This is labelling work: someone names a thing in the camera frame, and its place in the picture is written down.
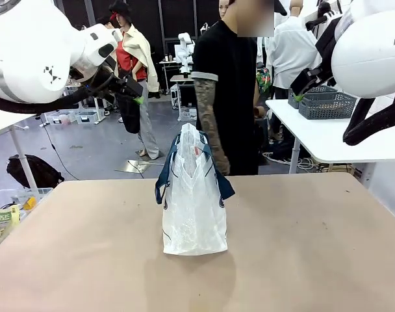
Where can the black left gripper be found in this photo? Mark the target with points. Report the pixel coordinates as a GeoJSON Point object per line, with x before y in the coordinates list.
{"type": "Point", "coordinates": [129, 86]}

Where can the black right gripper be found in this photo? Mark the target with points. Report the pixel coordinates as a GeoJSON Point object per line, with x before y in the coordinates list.
{"type": "Point", "coordinates": [311, 79]}

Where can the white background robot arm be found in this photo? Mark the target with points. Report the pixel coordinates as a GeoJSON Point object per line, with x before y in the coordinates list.
{"type": "Point", "coordinates": [185, 48]}

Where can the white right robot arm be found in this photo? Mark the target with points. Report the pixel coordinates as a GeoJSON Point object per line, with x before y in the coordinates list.
{"type": "Point", "coordinates": [369, 61]}

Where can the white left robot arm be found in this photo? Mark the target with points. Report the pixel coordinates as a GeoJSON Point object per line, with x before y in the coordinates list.
{"type": "Point", "coordinates": [28, 42]}

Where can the tattooed right forearm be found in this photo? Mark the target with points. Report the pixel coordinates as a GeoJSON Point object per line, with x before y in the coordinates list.
{"type": "Point", "coordinates": [208, 113]}

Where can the black hanging bag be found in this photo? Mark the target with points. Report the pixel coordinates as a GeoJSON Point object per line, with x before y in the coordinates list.
{"type": "Point", "coordinates": [129, 113]}

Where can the tattooed right hand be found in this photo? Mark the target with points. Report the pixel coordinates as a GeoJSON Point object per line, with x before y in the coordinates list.
{"type": "Point", "coordinates": [224, 166]}

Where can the floral patterned garment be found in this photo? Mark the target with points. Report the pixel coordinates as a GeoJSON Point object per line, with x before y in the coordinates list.
{"type": "Point", "coordinates": [263, 81]}

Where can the large white table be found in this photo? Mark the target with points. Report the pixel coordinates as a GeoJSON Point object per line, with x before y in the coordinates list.
{"type": "Point", "coordinates": [324, 136]}

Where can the mannequin in cream jacket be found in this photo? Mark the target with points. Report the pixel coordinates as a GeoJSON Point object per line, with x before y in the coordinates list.
{"type": "Point", "coordinates": [135, 52]}

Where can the clear floor storage box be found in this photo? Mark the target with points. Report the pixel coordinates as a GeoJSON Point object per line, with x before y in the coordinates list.
{"type": "Point", "coordinates": [188, 114]}

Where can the white lidded floor crate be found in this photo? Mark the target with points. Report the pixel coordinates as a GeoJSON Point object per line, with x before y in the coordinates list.
{"type": "Point", "coordinates": [85, 117]}

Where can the shiny metal floor plate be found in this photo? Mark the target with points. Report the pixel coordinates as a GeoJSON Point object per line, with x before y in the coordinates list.
{"type": "Point", "coordinates": [132, 166]}

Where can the person in black t-shirt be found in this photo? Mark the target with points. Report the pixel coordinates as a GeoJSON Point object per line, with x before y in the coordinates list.
{"type": "Point", "coordinates": [233, 81]}

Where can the black backpack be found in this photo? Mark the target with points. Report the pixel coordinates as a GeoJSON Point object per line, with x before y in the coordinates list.
{"type": "Point", "coordinates": [35, 170]}

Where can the white table with round leg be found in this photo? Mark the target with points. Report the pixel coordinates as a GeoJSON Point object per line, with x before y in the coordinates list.
{"type": "Point", "coordinates": [9, 123]}

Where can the small yellow object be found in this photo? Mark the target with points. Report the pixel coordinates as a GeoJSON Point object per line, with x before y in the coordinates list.
{"type": "Point", "coordinates": [30, 203]}

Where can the clear plastic storage bin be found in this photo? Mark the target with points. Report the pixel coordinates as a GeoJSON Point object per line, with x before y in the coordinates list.
{"type": "Point", "coordinates": [9, 196]}

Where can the yellow-green printed package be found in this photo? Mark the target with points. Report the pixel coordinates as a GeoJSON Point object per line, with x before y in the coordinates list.
{"type": "Point", "coordinates": [1, 224]}

